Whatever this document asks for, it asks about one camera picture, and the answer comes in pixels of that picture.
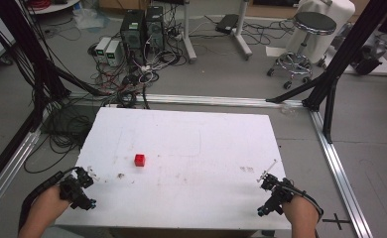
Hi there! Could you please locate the black frame post with cables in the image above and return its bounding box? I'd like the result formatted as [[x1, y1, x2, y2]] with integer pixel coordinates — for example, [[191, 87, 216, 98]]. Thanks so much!
[[0, 0, 111, 196]]

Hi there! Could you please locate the large black computer tower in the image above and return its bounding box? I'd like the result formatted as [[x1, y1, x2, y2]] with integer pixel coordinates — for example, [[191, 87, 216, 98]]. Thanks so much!
[[119, 9, 148, 66]]

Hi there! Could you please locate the person's right hand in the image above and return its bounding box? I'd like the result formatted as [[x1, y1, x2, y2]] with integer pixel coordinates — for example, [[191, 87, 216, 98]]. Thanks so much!
[[282, 193, 321, 232]]

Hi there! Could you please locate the white desk leg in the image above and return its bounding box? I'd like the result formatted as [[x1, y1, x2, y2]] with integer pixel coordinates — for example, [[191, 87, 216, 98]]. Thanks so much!
[[181, 0, 198, 64], [230, 0, 254, 61]]

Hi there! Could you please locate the slim black computer tower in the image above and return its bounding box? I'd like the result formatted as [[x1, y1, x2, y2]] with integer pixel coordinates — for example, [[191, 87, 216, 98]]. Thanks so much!
[[145, 5, 167, 56]]

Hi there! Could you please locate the flat black box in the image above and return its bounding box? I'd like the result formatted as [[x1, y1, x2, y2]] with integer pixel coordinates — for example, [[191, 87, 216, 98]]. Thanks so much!
[[214, 13, 240, 35]]

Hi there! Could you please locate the round white table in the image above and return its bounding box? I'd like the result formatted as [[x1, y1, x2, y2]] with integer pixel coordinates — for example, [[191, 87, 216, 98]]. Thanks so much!
[[25, 0, 80, 16]]

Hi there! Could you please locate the black device on floor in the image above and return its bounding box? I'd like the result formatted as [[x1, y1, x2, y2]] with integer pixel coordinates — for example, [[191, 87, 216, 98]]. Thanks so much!
[[350, 39, 387, 76]]

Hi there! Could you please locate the black chrome rolling stool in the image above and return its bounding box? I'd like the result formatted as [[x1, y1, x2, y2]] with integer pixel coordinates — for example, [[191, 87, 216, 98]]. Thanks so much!
[[266, 11, 338, 90]]

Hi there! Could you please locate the person's left hand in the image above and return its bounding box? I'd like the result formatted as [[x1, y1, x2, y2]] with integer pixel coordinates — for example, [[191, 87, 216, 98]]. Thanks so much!
[[32, 184, 72, 229]]

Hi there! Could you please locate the clear plastic bag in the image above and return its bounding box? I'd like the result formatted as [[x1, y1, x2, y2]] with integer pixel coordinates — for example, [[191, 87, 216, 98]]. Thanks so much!
[[71, 7, 111, 32]]

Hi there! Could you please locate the white power supply unit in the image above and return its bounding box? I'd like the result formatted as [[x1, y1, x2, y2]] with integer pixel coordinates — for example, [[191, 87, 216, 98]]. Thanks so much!
[[94, 36, 112, 63], [104, 40, 123, 67]]

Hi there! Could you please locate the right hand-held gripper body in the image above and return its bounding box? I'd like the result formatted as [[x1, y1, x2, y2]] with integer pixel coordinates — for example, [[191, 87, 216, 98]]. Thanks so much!
[[256, 174, 296, 218]]

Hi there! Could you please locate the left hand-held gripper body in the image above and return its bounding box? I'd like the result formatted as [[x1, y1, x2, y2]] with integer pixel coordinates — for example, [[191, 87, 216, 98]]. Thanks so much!
[[59, 167, 97, 211]]

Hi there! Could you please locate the aluminium floor rail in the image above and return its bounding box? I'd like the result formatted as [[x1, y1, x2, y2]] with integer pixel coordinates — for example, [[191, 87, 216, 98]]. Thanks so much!
[[308, 108, 375, 238], [66, 91, 306, 109], [0, 108, 52, 224]]

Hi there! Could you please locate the tangle of floor cables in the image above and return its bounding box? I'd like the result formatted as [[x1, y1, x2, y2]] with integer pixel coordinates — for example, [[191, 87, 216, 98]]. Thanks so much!
[[86, 19, 188, 111]]

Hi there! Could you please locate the black cable coil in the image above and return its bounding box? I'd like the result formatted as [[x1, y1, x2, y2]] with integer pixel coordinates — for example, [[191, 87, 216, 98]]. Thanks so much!
[[23, 104, 100, 175]]

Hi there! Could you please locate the black frame post with braces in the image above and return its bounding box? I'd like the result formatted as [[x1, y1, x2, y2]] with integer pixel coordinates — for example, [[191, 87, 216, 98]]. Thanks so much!
[[265, 0, 387, 145]]

